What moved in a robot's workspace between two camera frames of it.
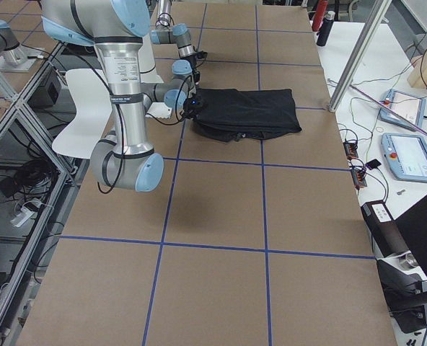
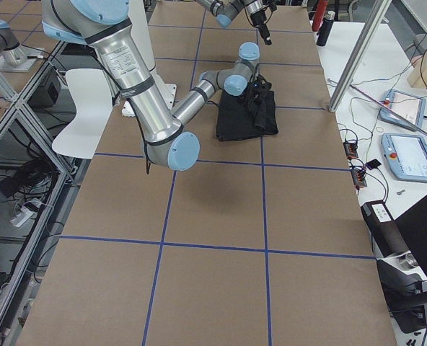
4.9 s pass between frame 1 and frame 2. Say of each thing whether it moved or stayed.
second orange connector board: stayed
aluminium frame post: stayed
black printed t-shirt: moved
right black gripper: moved
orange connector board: stayed
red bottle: stayed
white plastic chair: stayed
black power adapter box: stayed
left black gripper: moved
